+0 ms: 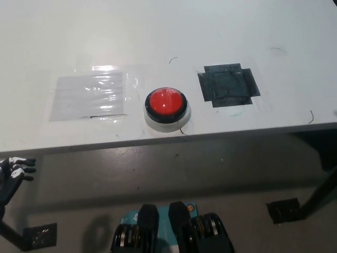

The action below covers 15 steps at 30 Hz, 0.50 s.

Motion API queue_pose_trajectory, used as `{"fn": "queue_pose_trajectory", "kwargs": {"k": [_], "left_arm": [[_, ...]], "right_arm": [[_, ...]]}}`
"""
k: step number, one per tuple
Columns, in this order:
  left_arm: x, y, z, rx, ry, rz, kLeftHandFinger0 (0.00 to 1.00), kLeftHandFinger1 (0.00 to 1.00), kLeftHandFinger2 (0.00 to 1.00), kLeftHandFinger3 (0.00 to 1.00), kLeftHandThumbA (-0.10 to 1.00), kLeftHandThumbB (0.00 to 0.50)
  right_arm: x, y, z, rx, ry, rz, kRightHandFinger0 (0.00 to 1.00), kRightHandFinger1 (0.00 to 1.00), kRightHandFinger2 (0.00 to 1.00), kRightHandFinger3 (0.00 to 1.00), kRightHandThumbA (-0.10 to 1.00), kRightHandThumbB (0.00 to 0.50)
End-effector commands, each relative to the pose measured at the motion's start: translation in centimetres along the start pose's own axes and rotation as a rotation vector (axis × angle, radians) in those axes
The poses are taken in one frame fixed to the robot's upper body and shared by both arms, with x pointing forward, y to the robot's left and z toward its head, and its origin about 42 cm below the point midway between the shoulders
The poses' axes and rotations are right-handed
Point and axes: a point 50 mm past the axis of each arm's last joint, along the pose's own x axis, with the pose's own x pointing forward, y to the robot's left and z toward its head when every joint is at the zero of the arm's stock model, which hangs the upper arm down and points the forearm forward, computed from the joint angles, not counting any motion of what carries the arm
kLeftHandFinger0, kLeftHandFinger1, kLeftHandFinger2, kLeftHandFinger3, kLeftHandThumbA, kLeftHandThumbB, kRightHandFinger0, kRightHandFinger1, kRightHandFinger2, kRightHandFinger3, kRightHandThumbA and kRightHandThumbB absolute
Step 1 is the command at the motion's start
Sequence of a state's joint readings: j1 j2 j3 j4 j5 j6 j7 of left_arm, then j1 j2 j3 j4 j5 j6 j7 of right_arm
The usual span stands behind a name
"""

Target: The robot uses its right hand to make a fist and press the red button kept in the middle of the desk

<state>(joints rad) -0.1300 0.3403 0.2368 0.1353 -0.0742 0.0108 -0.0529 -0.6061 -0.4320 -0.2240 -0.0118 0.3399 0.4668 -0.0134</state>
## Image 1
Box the black tape patch on desk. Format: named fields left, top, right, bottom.
left=197, top=62, right=262, bottom=109

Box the black metal table leg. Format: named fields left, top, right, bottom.
left=302, top=165, right=337, bottom=220
left=0, top=220, right=28, bottom=251

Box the white paper under clear tape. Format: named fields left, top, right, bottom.
left=48, top=71, right=128, bottom=122

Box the black tape floor patch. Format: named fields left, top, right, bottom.
left=23, top=222, right=58, bottom=248
left=265, top=197, right=306, bottom=225

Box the red dome push button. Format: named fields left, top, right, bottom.
left=143, top=86, right=191, bottom=133

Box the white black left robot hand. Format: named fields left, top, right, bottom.
left=0, top=156, right=37, bottom=205

